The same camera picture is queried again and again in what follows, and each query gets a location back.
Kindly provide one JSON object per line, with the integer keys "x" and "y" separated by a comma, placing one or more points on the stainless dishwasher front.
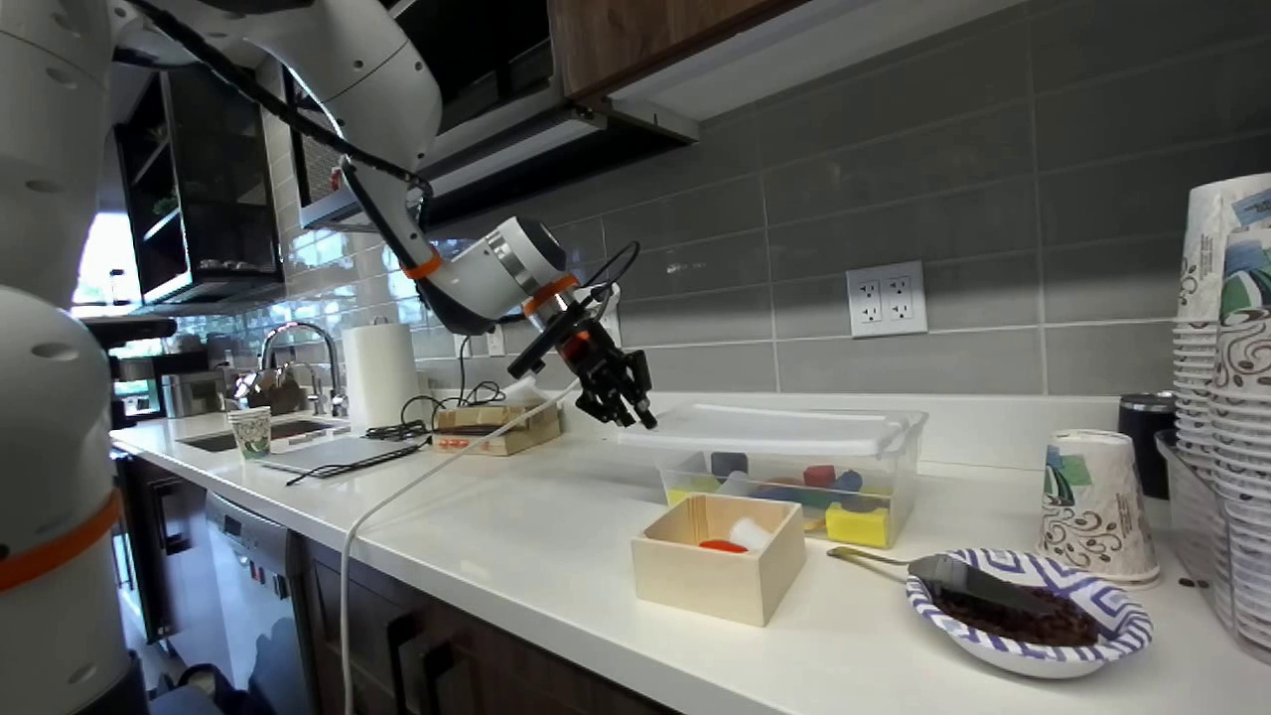
{"x": 253, "y": 599}

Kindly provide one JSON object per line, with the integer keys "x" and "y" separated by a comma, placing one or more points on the white paper towel roll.
{"x": 377, "y": 379}

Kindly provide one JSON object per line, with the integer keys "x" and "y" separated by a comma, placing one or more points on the tall paper cup stack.
{"x": 1195, "y": 290}
{"x": 1249, "y": 461}

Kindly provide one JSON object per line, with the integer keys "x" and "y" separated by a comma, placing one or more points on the black cylindrical jar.
{"x": 1146, "y": 440}

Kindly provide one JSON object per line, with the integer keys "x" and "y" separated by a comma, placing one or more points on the kitchen sink basin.
{"x": 262, "y": 436}

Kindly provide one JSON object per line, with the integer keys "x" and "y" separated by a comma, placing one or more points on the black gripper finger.
{"x": 640, "y": 397}
{"x": 605, "y": 407}

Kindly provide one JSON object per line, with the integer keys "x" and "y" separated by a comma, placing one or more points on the black open wall cabinet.
{"x": 200, "y": 184}

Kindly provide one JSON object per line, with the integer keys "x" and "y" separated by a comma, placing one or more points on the flat wooden tray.
{"x": 500, "y": 425}

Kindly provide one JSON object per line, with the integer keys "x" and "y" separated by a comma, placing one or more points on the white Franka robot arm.
{"x": 53, "y": 440}

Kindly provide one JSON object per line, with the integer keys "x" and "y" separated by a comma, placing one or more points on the blue patterned paper plate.
{"x": 1059, "y": 650}

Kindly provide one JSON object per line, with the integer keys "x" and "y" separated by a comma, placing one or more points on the light wooden box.
{"x": 716, "y": 579}

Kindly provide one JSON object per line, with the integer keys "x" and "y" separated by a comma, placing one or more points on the dark brown food piece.
{"x": 1032, "y": 619}

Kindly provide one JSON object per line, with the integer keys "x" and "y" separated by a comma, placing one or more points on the black coffee machine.
{"x": 143, "y": 372}

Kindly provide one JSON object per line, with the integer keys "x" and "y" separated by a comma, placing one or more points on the yellow green block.
{"x": 688, "y": 490}

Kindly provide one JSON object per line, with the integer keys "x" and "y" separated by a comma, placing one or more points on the brown wooden wall cabinet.
{"x": 638, "y": 33}

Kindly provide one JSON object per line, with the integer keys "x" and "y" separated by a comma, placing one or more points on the chrome sink faucet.
{"x": 325, "y": 360}

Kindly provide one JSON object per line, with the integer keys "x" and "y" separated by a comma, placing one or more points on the clear plastic container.
{"x": 795, "y": 483}

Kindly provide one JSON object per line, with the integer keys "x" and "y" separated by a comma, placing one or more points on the small patterned paper cup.
{"x": 253, "y": 436}

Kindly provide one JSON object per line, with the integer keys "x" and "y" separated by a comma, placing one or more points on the grey under-cabinet shelf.
{"x": 557, "y": 142}

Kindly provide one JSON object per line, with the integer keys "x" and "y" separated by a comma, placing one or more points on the white double wall outlet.
{"x": 887, "y": 299}

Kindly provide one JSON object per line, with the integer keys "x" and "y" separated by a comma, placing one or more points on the upturned patterned paper cup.
{"x": 1096, "y": 510}

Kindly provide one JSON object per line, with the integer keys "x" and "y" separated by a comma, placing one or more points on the dark blue block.
{"x": 727, "y": 461}

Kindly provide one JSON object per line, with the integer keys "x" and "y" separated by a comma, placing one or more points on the small white item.
{"x": 753, "y": 530}

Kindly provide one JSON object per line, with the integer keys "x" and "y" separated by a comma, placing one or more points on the dark flat tray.
{"x": 344, "y": 453}

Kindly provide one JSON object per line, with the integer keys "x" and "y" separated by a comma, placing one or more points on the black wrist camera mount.
{"x": 542, "y": 347}

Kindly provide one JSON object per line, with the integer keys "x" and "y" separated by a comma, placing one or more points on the thin black tap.
{"x": 463, "y": 372}

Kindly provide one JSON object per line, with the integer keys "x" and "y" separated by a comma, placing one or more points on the small red item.
{"x": 723, "y": 547}

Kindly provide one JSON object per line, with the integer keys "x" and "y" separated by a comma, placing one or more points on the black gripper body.
{"x": 597, "y": 360}

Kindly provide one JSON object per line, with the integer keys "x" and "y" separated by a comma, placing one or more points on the red block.
{"x": 819, "y": 476}

